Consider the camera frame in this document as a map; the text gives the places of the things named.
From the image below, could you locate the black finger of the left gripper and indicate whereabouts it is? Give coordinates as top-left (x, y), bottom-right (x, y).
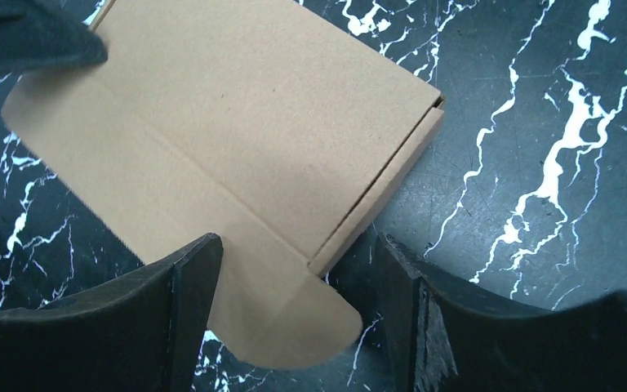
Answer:
top-left (0, 1), bottom-right (108, 74)

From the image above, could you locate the brown cardboard box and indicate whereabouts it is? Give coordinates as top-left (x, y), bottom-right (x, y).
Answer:
top-left (1, 1), bottom-right (443, 370)

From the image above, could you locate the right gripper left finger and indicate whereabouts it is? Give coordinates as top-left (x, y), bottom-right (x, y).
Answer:
top-left (0, 234), bottom-right (223, 391)

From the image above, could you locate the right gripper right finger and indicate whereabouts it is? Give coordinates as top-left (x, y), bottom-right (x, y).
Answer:
top-left (376, 234), bottom-right (627, 391)

